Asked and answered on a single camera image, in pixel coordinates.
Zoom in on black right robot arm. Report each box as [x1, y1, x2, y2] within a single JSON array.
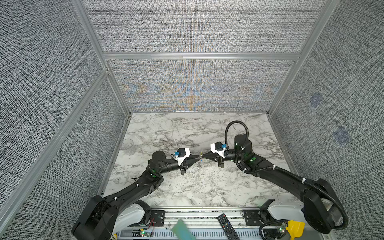
[[202, 121, 350, 234]]

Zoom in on black remote control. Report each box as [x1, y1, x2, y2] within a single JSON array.
[[217, 214, 240, 240]]

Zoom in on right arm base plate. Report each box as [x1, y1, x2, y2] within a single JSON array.
[[241, 209, 271, 226]]

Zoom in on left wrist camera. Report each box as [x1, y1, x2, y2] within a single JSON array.
[[171, 148, 191, 167]]

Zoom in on grey cable duct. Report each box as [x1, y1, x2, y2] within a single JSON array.
[[117, 229, 262, 240]]

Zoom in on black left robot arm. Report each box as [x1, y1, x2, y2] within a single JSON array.
[[72, 148, 201, 240]]

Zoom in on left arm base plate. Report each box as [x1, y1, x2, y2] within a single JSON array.
[[130, 210, 166, 228]]

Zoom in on clear plastic cup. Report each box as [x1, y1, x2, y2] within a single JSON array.
[[121, 139, 135, 151]]

